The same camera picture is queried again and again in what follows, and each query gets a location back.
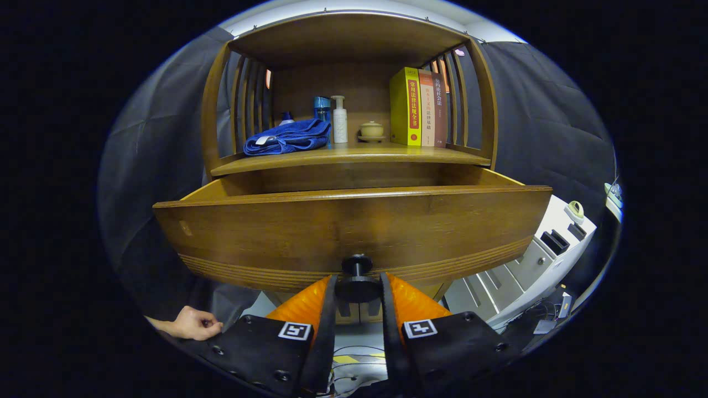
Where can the small white cup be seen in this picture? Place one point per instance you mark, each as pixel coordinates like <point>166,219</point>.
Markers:
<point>614,194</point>

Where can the brown book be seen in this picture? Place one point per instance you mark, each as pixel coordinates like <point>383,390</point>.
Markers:
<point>441,116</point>

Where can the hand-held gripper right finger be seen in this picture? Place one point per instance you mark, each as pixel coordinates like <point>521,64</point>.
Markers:
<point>394,342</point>

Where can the small grey device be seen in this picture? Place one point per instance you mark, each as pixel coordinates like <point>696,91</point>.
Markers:
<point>545,326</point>

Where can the wooden cabinet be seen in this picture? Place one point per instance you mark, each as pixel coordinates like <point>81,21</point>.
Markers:
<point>343,44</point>

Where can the blue folded towel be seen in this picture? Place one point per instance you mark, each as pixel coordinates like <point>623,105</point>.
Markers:
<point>293,138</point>

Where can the yellow book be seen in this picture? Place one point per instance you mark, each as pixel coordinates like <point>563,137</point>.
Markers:
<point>404,105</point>

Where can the yellow saucer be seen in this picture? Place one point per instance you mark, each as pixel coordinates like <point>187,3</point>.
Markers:
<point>371,139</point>

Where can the small black box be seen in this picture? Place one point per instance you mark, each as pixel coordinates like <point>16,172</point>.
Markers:
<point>555,242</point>
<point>577,231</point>

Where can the white pump bottle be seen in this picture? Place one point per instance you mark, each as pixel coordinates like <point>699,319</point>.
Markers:
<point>339,124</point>

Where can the white side cabinet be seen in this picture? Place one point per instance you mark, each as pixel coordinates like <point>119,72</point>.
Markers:
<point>531,271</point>

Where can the small white blue-capped bottle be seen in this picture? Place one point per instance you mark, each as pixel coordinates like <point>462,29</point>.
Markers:
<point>286,119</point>

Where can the small white device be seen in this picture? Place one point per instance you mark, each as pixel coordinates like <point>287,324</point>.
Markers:
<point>565,304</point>

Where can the teal blue bottle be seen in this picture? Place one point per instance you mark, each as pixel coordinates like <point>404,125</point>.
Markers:
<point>322,109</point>

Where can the yellow lidded teacup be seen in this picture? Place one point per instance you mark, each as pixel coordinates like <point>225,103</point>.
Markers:
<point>371,130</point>

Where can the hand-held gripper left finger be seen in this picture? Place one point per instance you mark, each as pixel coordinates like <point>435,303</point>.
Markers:
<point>322,342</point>

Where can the wooden drawer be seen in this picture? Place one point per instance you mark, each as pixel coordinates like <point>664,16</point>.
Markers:
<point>332,226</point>

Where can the orange and white book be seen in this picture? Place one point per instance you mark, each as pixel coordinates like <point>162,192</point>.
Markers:
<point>427,110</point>

